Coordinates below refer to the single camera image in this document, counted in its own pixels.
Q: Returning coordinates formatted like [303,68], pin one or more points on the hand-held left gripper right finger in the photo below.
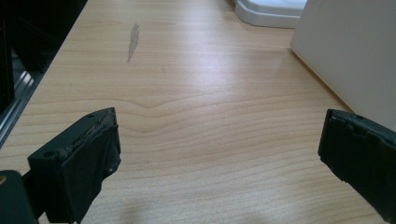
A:
[361,155]

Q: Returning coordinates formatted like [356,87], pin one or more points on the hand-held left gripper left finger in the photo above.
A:
[77,158]

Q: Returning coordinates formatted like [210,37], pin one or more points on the white box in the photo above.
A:
[351,56]

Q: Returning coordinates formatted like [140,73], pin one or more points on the white plastic tray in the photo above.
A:
[271,11]

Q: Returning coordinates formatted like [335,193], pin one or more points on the metal rail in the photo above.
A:
[15,99]

